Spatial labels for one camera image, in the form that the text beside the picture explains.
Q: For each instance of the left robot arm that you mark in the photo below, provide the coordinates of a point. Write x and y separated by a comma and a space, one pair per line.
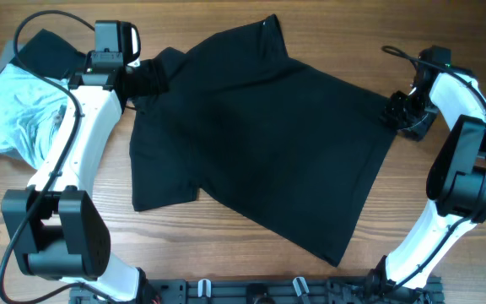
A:
55, 230

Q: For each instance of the black t-shirt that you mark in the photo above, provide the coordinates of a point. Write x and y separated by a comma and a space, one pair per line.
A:
292, 148

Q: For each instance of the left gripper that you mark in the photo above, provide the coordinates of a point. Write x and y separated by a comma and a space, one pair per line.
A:
155, 77

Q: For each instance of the grey folded garment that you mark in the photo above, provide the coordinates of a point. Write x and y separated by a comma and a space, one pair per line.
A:
7, 55

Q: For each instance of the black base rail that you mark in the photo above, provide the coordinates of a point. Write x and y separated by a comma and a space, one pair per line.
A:
336, 290

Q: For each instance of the light blue folded garment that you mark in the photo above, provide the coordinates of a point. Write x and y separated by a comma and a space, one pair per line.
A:
31, 112

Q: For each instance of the black folded garment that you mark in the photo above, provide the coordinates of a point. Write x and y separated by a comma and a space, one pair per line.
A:
49, 55

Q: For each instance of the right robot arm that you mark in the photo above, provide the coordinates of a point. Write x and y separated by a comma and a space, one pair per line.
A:
456, 183

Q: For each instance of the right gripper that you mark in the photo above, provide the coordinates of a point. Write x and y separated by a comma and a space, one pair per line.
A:
417, 127

